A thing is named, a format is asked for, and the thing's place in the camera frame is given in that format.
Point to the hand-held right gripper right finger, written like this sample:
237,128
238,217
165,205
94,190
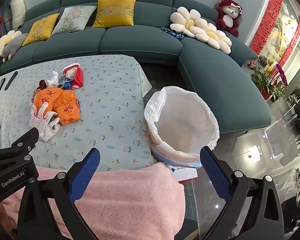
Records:
215,175

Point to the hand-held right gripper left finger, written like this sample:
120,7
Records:
86,175

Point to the trash bin with white liner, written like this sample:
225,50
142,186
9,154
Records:
155,110

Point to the red edged white box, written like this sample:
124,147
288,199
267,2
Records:
185,174

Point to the pink fleece blanket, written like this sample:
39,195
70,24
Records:
130,200

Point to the dark red scrunchie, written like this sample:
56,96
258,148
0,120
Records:
42,84

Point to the blue face mask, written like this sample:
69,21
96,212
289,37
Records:
67,83

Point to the red and white carton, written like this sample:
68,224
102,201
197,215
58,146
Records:
77,78

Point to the grey plush mouse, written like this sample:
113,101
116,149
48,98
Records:
15,43

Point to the white flower cushion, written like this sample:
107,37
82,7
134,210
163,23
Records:
215,41
182,17
2,41

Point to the green potted plant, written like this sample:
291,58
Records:
261,80

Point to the yellow embroidered cushion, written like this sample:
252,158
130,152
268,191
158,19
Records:
40,28
113,12

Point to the purple orchid plant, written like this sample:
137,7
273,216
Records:
281,76

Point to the white plush animal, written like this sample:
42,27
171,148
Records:
17,10

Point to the yellow gourd ornament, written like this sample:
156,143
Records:
270,66

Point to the light blue embroidered cushion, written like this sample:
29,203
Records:
72,18

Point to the blue patterned scrunchie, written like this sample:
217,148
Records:
172,32

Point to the teal sectional sofa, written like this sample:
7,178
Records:
145,37

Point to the red teddy bear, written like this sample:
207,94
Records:
226,20

